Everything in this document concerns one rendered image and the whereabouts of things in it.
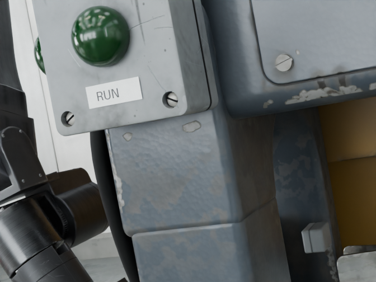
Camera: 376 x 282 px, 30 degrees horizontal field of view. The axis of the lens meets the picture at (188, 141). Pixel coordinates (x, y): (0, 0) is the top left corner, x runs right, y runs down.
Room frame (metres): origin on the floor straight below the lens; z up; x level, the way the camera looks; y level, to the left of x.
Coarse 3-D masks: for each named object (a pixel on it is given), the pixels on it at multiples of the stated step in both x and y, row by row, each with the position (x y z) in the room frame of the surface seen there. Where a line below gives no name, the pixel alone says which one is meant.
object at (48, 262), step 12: (48, 252) 0.59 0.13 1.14; (60, 252) 0.61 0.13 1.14; (72, 252) 0.61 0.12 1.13; (24, 264) 0.59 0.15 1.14; (36, 264) 0.59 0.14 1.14; (48, 264) 0.59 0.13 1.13; (60, 264) 0.59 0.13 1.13; (72, 264) 0.60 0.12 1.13; (24, 276) 0.59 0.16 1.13; (36, 276) 0.58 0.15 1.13; (48, 276) 0.58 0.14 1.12; (60, 276) 0.58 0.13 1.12; (72, 276) 0.59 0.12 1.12; (84, 276) 0.60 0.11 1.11
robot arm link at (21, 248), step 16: (48, 192) 0.65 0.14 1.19; (0, 208) 0.62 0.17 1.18; (16, 208) 0.60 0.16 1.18; (32, 208) 0.61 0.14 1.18; (48, 208) 0.65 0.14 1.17; (0, 224) 0.59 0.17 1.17; (16, 224) 0.59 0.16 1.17; (32, 224) 0.60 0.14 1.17; (48, 224) 0.61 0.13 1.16; (64, 224) 0.64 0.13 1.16; (0, 240) 0.59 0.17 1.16; (16, 240) 0.59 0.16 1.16; (32, 240) 0.59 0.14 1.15; (48, 240) 0.60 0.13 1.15; (64, 240) 0.62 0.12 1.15; (0, 256) 0.60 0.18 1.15; (16, 256) 0.59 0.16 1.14; (32, 256) 0.59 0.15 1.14
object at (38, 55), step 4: (36, 40) 0.38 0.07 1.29; (36, 44) 0.37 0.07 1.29; (36, 48) 0.37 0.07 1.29; (40, 48) 0.37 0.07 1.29; (36, 52) 0.37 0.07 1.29; (40, 52) 0.37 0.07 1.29; (36, 56) 0.37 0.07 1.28; (40, 56) 0.37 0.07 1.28; (36, 60) 0.38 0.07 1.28; (40, 60) 0.37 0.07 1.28; (40, 64) 0.37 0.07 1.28; (40, 68) 0.38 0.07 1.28; (44, 68) 0.37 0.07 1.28; (44, 72) 0.38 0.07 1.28
